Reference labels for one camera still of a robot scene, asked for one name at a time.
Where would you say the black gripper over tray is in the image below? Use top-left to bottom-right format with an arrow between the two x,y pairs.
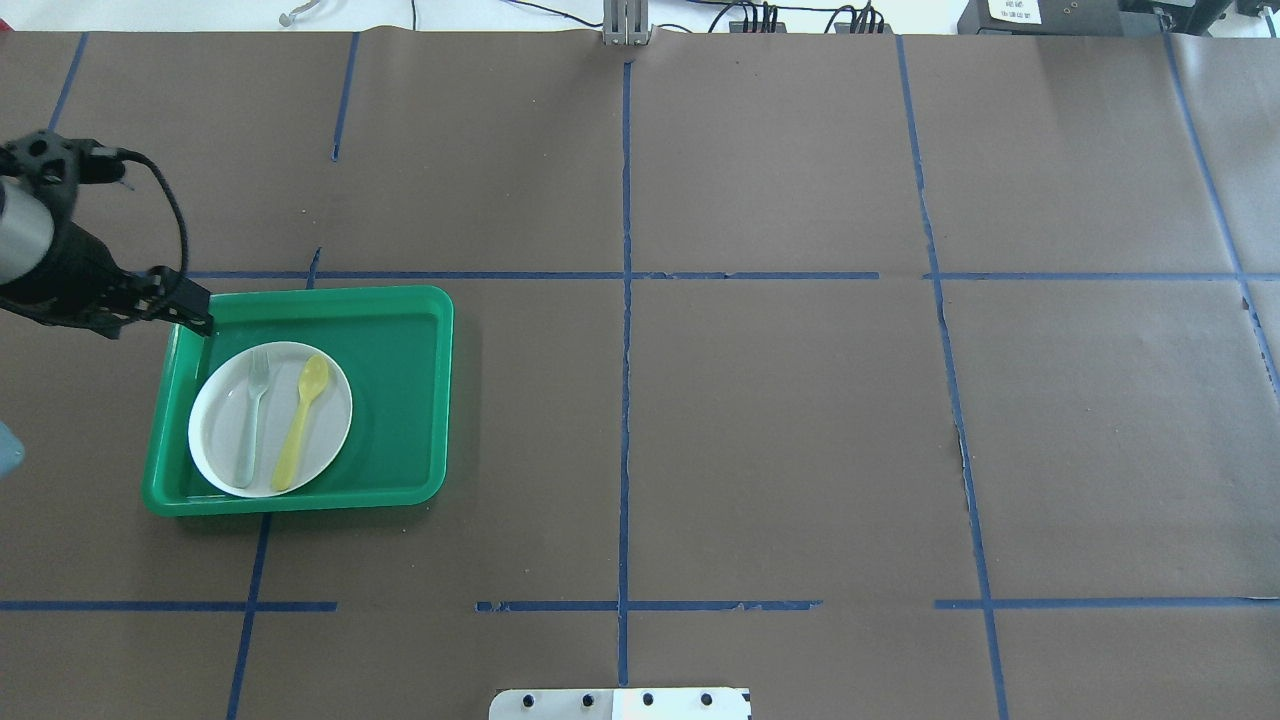
1,222 -> 215,340

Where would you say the yellow plastic spoon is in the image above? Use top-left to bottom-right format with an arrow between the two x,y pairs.
270,354 -> 330,493

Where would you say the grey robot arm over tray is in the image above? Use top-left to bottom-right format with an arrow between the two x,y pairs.
1,182 -> 215,340

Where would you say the pale green plastic fork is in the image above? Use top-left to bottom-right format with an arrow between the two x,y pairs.
236,348 -> 271,489

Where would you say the white round plate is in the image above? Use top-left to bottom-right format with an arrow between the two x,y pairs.
187,341 -> 355,498

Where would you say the green plastic tray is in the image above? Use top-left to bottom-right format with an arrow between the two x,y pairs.
141,284 -> 454,518

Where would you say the black box with label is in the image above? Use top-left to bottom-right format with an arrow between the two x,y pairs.
956,1 -> 1162,37

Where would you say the aluminium frame post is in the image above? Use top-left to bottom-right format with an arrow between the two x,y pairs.
602,0 -> 653,47

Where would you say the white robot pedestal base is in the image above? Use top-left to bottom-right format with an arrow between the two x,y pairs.
488,687 -> 753,719

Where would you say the left black cable connector block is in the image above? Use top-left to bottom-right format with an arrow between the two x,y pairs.
726,1 -> 786,35

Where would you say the black cable connector block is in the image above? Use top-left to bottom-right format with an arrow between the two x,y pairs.
726,1 -> 786,35
824,1 -> 892,35

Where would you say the right black cable connector block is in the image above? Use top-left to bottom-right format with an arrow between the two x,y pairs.
824,1 -> 892,35

